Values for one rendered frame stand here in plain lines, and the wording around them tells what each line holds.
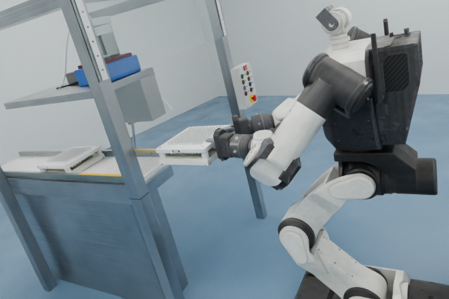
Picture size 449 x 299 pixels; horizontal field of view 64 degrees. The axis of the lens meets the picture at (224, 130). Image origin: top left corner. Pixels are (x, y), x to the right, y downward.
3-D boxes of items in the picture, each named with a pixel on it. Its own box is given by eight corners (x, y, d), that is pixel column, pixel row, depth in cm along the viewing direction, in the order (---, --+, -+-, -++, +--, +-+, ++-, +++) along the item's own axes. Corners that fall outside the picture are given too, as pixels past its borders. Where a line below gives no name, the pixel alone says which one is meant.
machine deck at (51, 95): (155, 75, 168) (152, 67, 167) (94, 101, 138) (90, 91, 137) (71, 88, 200) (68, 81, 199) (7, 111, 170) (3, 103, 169)
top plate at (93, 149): (102, 148, 199) (101, 145, 199) (66, 169, 180) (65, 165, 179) (73, 149, 212) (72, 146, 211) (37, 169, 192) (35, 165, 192)
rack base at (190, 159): (160, 164, 147) (158, 159, 146) (192, 140, 166) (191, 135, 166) (208, 165, 134) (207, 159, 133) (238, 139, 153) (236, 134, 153)
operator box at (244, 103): (258, 101, 235) (250, 61, 226) (247, 109, 221) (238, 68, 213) (250, 101, 238) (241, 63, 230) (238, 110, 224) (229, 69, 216)
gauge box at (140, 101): (166, 113, 174) (154, 73, 168) (152, 121, 166) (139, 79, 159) (133, 115, 185) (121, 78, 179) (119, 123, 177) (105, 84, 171)
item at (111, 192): (174, 174, 183) (168, 157, 180) (137, 205, 160) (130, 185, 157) (28, 169, 251) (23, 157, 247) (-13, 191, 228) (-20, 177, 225)
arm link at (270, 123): (259, 109, 145) (286, 103, 145) (260, 123, 154) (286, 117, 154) (266, 131, 139) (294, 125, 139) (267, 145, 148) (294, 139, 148)
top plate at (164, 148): (156, 153, 146) (154, 149, 145) (190, 130, 165) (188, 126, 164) (205, 153, 133) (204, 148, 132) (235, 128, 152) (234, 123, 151)
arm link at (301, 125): (284, 199, 91) (337, 127, 87) (241, 171, 91) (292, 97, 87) (280, 185, 102) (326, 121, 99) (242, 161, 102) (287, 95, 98)
